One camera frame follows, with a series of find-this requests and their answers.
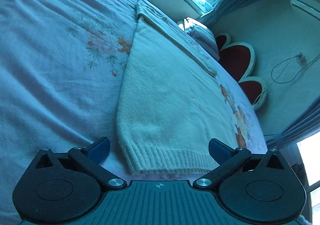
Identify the cream knitted sweater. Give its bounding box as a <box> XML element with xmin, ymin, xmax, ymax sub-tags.
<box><xmin>117</xmin><ymin>0</ymin><xmax>238</xmax><ymax>175</ymax></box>

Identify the red white scalloped headboard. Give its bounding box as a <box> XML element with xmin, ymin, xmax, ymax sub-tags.
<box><xmin>215</xmin><ymin>33</ymin><xmax>267</xmax><ymax>111</ymax></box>

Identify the floral light bed sheet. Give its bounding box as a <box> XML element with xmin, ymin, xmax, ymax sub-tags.
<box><xmin>0</xmin><ymin>0</ymin><xmax>269</xmax><ymax>225</ymax></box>

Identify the striped folded pillow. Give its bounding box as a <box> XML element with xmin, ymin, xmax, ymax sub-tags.
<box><xmin>177</xmin><ymin>17</ymin><xmax>220</xmax><ymax>61</ymax></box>

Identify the white air conditioner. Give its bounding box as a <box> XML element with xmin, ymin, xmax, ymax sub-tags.
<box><xmin>290</xmin><ymin>0</ymin><xmax>320</xmax><ymax>20</ymax></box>

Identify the wall socket with plug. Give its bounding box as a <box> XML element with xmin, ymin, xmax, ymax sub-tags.
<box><xmin>295</xmin><ymin>52</ymin><xmax>306</xmax><ymax>65</ymax></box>

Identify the white hanging charger cable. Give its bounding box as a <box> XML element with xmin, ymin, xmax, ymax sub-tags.
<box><xmin>252</xmin><ymin>50</ymin><xmax>320</xmax><ymax>106</ymax></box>

